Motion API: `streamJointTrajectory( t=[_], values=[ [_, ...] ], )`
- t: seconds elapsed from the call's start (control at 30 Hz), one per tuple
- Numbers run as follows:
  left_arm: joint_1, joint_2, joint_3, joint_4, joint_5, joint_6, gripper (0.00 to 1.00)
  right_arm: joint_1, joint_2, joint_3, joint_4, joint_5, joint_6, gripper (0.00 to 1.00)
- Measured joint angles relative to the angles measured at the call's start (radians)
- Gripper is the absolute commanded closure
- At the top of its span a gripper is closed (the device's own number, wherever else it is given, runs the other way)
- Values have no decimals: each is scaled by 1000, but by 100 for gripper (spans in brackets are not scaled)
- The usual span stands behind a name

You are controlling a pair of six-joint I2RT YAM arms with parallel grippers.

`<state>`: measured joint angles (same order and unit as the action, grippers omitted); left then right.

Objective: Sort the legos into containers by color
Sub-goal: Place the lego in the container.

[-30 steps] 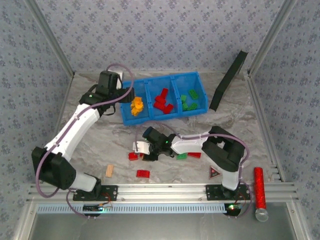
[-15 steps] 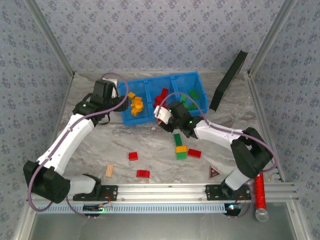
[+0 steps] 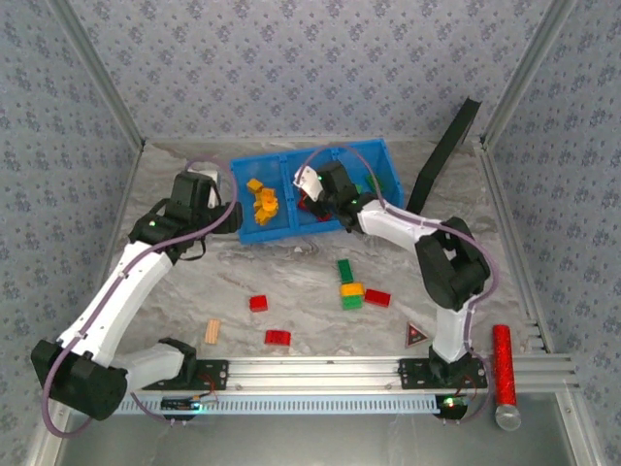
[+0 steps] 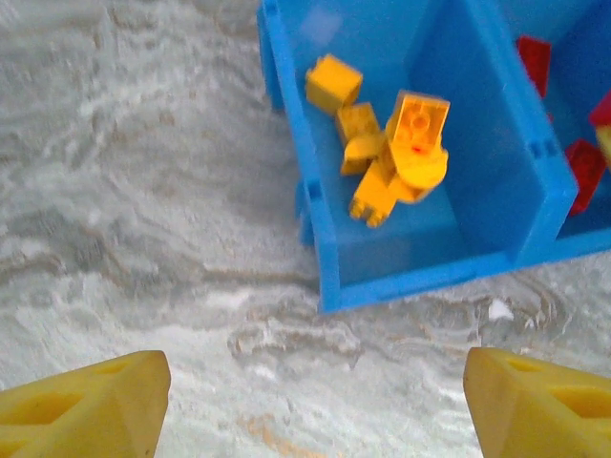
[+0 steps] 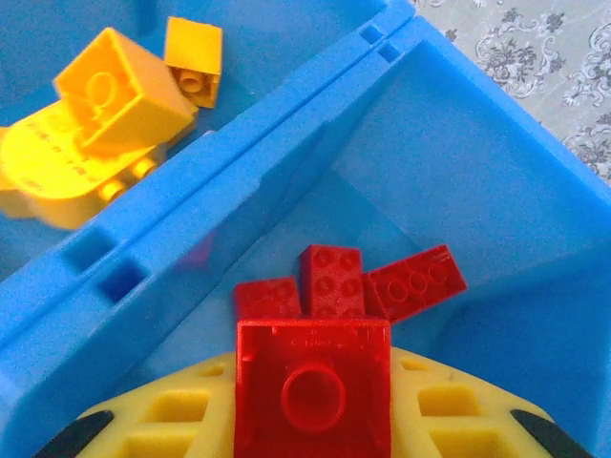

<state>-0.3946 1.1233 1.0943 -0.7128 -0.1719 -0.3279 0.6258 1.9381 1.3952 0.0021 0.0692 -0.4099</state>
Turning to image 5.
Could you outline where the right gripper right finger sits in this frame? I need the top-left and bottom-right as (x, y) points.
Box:
(389, 346), (596, 458)

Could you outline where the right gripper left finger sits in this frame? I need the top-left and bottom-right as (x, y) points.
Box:
(32, 351), (239, 458)

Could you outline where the red lego brick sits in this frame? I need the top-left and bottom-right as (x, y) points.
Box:
(232, 276), (303, 322)
(365, 243), (469, 322)
(299, 243), (368, 320)
(233, 317), (392, 458)

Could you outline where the blue plastic bin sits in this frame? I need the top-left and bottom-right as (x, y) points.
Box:
(0, 0), (415, 352)
(0, 13), (611, 458)

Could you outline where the yellow rounded lego piece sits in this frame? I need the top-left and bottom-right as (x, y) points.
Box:
(0, 102), (169, 231)

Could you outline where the yellow lego brick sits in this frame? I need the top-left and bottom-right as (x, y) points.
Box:
(53, 27), (200, 159)
(163, 16), (224, 109)

